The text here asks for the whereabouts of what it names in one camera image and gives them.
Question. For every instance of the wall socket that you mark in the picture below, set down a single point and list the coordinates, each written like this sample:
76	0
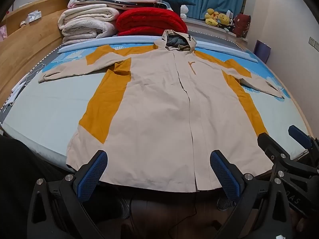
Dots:
314	42

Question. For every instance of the white floral folded quilt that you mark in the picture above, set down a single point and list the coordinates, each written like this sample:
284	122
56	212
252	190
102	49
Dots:
87	31

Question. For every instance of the red folded blanket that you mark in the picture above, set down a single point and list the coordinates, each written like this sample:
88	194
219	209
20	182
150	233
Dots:
149	21

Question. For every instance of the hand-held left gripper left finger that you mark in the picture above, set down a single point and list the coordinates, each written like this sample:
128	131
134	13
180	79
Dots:
92	176

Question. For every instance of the yellow plush toys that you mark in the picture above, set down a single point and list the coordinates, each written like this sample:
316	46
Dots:
215	17

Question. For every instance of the white plush toy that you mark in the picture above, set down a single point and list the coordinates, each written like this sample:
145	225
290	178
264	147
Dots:
184	11

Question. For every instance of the person's black clothing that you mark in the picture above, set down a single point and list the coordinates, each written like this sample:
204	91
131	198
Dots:
15	179

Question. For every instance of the light blue padded bolster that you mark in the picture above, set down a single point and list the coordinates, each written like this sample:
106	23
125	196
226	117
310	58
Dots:
104	42

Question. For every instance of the cream folded quilt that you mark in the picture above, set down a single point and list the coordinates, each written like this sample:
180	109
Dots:
87	13

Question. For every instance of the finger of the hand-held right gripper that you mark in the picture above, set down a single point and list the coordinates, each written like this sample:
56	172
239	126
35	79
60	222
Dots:
299	135
268	144

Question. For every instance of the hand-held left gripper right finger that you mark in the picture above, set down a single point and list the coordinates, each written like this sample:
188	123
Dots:
225	179

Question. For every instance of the blue patterned bed sheet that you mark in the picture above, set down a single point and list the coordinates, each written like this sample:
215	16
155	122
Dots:
49	109

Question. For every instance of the beige and mustard hooded jacket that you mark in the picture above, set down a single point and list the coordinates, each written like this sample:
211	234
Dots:
159	119

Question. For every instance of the dark red bag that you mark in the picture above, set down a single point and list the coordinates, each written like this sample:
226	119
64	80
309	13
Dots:
241	25

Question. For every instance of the grey shoe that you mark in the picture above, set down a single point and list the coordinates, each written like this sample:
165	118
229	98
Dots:
224	203
125	208

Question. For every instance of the tissue pack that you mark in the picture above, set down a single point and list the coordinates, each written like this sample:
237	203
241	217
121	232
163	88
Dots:
33	15

